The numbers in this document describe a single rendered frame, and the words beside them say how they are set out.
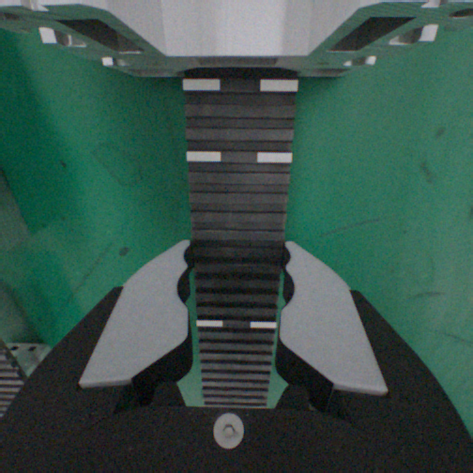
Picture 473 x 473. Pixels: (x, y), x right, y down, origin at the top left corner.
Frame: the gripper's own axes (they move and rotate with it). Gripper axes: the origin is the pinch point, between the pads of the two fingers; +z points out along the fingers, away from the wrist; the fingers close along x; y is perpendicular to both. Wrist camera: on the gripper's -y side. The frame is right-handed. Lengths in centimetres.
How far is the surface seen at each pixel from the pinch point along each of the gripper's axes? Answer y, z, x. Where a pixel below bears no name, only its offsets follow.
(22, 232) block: 0.3, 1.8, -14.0
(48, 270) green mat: 3.7, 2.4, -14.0
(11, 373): 10.7, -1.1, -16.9
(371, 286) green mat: 4.8, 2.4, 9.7
